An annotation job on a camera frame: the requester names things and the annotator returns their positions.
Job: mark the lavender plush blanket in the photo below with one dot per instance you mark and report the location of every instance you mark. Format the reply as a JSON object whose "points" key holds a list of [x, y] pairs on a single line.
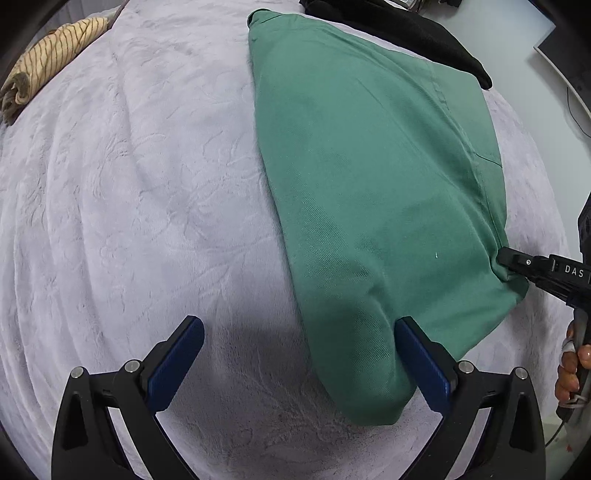
{"points": [[138, 207]]}

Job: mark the green pants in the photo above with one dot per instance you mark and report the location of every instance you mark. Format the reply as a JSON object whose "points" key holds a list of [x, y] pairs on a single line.
{"points": [[369, 184]]}

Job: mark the yellow striped cloth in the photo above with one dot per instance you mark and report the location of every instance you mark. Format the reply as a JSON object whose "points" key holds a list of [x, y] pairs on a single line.
{"points": [[51, 55]]}

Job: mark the black garment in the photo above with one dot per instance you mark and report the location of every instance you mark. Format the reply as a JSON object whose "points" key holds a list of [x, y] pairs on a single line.
{"points": [[415, 32]]}

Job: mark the person's right hand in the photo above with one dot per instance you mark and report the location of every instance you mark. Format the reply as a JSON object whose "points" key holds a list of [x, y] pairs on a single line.
{"points": [[570, 374]]}

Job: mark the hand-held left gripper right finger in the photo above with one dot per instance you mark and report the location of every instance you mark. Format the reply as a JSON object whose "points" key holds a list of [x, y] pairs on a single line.
{"points": [[422, 369]]}

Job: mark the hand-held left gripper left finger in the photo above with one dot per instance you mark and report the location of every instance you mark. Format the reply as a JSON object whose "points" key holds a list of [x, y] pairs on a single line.
{"points": [[178, 364]]}

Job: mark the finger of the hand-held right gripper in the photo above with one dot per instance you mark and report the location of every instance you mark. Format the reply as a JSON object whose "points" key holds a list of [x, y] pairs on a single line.
{"points": [[524, 264]]}

